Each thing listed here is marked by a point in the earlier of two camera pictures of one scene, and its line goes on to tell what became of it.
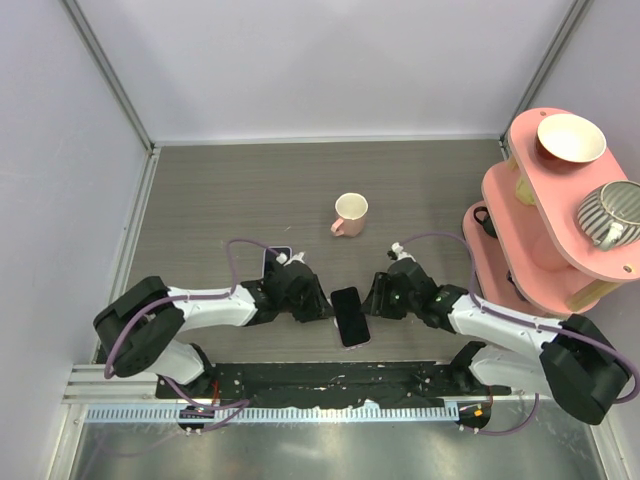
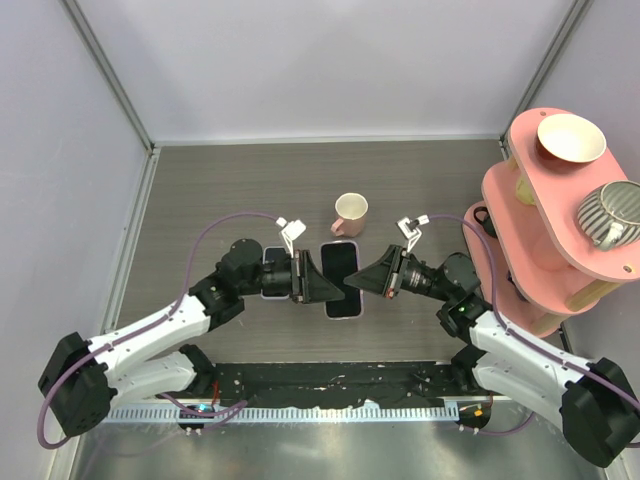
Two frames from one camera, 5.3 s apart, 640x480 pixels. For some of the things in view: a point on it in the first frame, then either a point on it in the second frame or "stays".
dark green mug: x=487 y=222 stays
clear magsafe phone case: x=349 y=318 → x=340 y=260
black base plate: x=334 y=384 stays
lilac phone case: x=270 y=263 stays
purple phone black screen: x=351 y=317 → x=338 y=262
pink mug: x=350 y=212 stays
